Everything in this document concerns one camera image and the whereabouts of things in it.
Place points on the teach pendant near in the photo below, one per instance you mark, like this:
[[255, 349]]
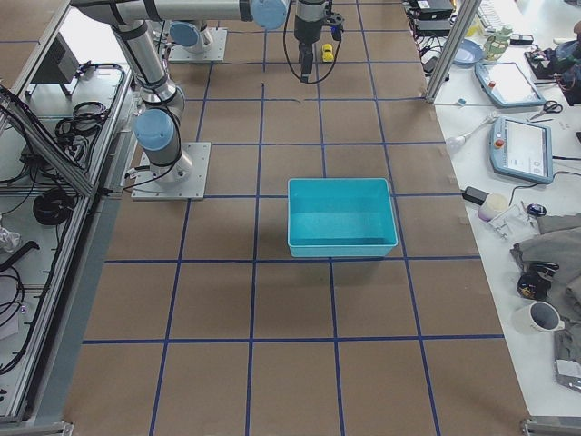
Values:
[[521, 150]]

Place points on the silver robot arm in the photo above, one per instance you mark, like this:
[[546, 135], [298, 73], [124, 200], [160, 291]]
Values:
[[158, 128]]

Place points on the yellow beetle toy car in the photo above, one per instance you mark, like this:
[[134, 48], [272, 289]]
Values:
[[327, 53]]

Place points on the teach pendant far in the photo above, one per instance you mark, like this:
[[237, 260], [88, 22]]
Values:
[[507, 86]]

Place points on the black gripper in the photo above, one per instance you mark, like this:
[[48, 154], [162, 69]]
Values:
[[305, 32]]

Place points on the blue plate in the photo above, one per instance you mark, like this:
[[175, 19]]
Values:
[[468, 53]]

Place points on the light blue plastic bin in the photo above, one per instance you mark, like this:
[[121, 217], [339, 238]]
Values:
[[340, 217]]

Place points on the white mug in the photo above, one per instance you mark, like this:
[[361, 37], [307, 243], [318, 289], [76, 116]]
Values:
[[537, 317]]

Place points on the black scissors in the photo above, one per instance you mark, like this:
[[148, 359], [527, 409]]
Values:
[[549, 107]]

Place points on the aluminium frame post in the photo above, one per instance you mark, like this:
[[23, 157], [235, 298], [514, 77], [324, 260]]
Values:
[[466, 13]]

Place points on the teach pendant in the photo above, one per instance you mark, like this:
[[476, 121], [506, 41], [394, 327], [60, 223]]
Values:
[[521, 150], [507, 86]]

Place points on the white light bulb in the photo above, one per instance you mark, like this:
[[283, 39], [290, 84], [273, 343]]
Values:
[[455, 143]]

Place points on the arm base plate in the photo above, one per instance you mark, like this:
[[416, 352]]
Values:
[[194, 46], [186, 180]]

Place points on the black power adapter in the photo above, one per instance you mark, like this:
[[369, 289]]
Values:
[[474, 195]]

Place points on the grey cloth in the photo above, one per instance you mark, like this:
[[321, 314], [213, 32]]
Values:
[[550, 265]]

